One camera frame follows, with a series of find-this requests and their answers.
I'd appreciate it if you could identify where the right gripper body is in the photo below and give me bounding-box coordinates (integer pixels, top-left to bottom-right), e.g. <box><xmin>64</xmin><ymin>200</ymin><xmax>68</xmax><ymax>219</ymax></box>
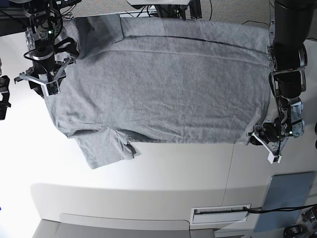
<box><xmin>18</xmin><ymin>53</ymin><xmax>76</xmax><ymax>86</ymax></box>

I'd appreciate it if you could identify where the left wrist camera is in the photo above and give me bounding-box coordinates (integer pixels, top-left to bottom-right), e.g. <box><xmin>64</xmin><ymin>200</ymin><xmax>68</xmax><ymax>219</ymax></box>
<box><xmin>267</xmin><ymin>153</ymin><xmax>282</xmax><ymax>164</ymax></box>

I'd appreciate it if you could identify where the white table cable grommet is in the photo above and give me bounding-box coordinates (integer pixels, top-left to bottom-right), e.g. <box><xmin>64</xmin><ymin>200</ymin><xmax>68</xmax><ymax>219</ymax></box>
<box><xmin>190</xmin><ymin>204</ymin><xmax>251</xmax><ymax>225</ymax></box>

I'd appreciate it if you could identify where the blue-grey tablet pad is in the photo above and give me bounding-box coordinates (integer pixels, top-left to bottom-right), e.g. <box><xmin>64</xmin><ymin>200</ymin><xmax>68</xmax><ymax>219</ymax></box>
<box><xmin>254</xmin><ymin>171</ymin><xmax>315</xmax><ymax>233</ymax></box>

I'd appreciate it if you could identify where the black device at left edge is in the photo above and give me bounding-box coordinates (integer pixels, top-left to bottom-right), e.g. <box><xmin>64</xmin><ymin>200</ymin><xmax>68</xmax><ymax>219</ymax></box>
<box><xmin>0</xmin><ymin>75</ymin><xmax>11</xmax><ymax>120</ymax></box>

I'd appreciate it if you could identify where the grey T-shirt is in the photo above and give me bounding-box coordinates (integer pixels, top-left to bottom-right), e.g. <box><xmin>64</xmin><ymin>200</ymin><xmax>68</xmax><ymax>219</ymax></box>
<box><xmin>45</xmin><ymin>15</ymin><xmax>270</xmax><ymax>169</ymax></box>

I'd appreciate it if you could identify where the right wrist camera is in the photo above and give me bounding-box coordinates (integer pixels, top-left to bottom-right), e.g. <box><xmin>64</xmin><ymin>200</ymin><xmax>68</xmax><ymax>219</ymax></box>
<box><xmin>45</xmin><ymin>81</ymin><xmax>60</xmax><ymax>96</ymax></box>

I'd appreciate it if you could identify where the black cable on table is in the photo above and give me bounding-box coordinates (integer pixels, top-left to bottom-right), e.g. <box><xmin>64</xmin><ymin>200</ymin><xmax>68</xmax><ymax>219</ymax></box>
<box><xmin>244</xmin><ymin>204</ymin><xmax>317</xmax><ymax>214</ymax></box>

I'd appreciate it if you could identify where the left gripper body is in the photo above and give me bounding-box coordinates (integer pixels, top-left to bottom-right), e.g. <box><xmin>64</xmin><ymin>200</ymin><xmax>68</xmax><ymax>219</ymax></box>
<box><xmin>247</xmin><ymin>119</ymin><xmax>288</xmax><ymax>155</ymax></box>

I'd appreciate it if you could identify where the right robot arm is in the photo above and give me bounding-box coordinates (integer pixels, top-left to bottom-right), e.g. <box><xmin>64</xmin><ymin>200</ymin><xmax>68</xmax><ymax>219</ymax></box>
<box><xmin>14</xmin><ymin>0</ymin><xmax>80</xmax><ymax>97</ymax></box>

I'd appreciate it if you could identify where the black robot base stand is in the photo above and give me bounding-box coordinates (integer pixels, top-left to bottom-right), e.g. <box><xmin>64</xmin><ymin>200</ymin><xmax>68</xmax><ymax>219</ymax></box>
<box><xmin>147</xmin><ymin>4</ymin><xmax>188</xmax><ymax>20</ymax></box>

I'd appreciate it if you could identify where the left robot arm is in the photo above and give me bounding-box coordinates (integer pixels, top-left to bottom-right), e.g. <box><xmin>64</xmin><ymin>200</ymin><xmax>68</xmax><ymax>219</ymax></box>
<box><xmin>248</xmin><ymin>0</ymin><xmax>317</xmax><ymax>163</ymax></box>

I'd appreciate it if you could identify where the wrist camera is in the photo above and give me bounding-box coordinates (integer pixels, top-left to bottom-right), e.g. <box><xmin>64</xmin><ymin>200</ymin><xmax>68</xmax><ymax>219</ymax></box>
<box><xmin>45</xmin><ymin>81</ymin><xmax>60</xmax><ymax>96</ymax></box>
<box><xmin>267</xmin><ymin>153</ymin><xmax>282</xmax><ymax>164</ymax></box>

